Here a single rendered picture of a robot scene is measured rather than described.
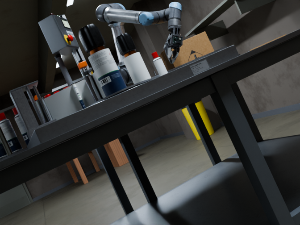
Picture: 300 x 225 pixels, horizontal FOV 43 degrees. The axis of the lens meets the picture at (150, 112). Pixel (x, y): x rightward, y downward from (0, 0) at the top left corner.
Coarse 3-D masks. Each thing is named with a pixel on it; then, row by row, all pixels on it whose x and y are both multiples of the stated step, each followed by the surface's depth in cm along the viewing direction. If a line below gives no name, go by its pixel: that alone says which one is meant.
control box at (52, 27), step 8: (56, 16) 207; (40, 24) 206; (48, 24) 205; (56, 24) 204; (48, 32) 206; (56, 32) 205; (64, 32) 208; (48, 40) 206; (56, 40) 205; (64, 40) 205; (56, 48) 205; (64, 48) 206; (72, 48) 213
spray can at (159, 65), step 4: (156, 52) 220; (152, 56) 221; (156, 56) 219; (156, 60) 218; (160, 60) 219; (156, 64) 219; (160, 64) 218; (156, 68) 220; (160, 68) 218; (164, 68) 219; (160, 72) 219; (164, 72) 218
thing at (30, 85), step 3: (36, 81) 182; (27, 84) 180; (30, 84) 181; (33, 84) 184; (36, 84) 186; (18, 87) 179; (21, 87) 179; (24, 87) 181; (30, 87) 187; (12, 90) 178; (15, 90) 178; (24, 90) 187
